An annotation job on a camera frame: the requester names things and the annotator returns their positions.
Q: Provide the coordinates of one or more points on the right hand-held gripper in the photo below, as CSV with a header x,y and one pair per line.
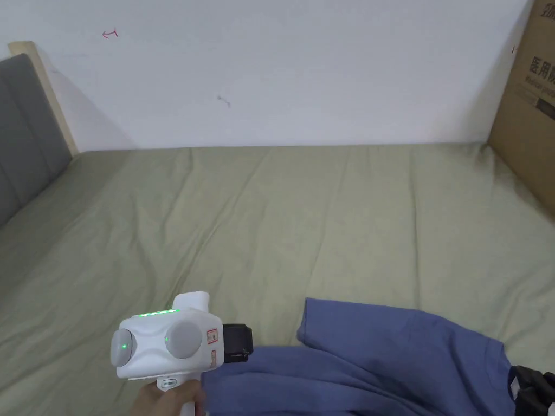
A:
x,y
533,390

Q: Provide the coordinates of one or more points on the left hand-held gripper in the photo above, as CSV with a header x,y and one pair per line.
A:
x,y
156,342

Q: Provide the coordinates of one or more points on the grey padded headboard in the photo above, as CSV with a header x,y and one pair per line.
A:
x,y
26,130

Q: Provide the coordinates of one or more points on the bed with pale green sheet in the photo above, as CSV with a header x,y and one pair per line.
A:
x,y
243,225

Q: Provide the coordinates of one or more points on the brown cardboard carton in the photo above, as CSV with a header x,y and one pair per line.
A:
x,y
527,112

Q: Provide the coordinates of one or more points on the person's left hand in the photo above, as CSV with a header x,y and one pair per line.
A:
x,y
167,401

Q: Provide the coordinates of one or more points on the blue shirt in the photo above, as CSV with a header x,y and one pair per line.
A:
x,y
373,364

